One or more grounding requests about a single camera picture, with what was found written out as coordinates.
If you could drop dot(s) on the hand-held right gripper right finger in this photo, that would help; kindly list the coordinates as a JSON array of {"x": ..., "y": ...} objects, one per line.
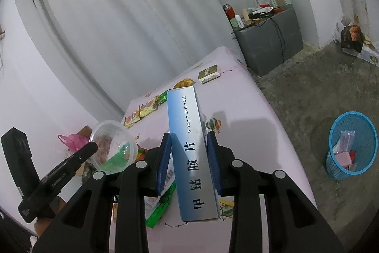
[{"x": 214, "y": 164}]

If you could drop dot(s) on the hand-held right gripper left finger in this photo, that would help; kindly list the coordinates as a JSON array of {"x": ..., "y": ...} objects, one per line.
[{"x": 164, "y": 164}]

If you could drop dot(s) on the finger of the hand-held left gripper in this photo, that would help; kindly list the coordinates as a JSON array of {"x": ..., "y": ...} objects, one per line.
[{"x": 84, "y": 155}]

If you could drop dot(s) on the blue white medicine box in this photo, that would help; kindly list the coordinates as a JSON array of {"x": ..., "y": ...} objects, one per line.
[{"x": 189, "y": 158}]

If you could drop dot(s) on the clear plastic bowl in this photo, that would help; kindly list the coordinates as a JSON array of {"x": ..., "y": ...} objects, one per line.
[{"x": 118, "y": 137}]

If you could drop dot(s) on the green snack bag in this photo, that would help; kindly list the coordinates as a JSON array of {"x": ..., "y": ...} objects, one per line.
[{"x": 158, "y": 211}]

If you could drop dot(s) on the pink sponge cloth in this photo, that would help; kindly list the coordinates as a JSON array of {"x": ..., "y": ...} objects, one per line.
[{"x": 343, "y": 158}]

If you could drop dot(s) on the blue mesh waste basket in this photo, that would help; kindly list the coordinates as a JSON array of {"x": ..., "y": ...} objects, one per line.
[{"x": 343, "y": 174}]

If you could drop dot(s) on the clear plastic wrapper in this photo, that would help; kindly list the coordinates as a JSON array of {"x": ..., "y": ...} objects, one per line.
[{"x": 345, "y": 139}]

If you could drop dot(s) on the red plastic packet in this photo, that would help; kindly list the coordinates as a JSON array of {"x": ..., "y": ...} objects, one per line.
[{"x": 353, "y": 156}]

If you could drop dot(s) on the person's left hand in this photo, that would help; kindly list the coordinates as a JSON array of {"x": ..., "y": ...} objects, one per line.
[{"x": 43, "y": 224}]

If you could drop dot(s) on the pink plastic bag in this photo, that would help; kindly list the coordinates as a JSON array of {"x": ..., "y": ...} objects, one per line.
[{"x": 72, "y": 142}]

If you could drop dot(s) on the cardboard box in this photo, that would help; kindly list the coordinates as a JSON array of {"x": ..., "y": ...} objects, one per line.
[{"x": 85, "y": 131}]

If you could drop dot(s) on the pink printed tablecloth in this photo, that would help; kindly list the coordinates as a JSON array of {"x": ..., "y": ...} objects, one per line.
[{"x": 251, "y": 137}]

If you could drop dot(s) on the yellow snack packet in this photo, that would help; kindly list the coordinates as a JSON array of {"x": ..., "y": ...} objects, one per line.
[
  {"x": 149, "y": 106},
  {"x": 132, "y": 119}
]

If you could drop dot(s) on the green foil packet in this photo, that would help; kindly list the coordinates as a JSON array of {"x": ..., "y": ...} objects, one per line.
[{"x": 163, "y": 97}]

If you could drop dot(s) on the small orange snack packet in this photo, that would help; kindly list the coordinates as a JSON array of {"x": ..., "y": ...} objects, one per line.
[{"x": 183, "y": 83}]

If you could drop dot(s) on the small gold white box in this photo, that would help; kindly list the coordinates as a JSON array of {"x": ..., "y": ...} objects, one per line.
[{"x": 208, "y": 73}]

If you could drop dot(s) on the grey cabinet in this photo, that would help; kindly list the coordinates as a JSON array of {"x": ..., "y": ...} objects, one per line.
[{"x": 266, "y": 45}]

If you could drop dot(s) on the pale green jar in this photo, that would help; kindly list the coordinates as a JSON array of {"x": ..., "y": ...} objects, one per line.
[{"x": 234, "y": 23}]

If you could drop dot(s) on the white curtain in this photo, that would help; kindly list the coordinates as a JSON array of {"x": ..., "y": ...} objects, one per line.
[{"x": 133, "y": 18}]

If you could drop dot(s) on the small white bottle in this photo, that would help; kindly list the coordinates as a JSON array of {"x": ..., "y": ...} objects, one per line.
[{"x": 239, "y": 21}]

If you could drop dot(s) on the cardboard tube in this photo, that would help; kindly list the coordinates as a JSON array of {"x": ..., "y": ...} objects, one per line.
[{"x": 246, "y": 16}]

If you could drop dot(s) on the red thermos bottle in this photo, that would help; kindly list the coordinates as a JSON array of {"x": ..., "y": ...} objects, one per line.
[{"x": 228, "y": 11}]

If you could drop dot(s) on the dark printed box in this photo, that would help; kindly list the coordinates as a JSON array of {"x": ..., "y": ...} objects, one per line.
[{"x": 351, "y": 38}]

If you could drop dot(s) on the white printed carton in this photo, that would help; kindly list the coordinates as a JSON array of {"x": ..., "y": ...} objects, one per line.
[{"x": 370, "y": 56}]

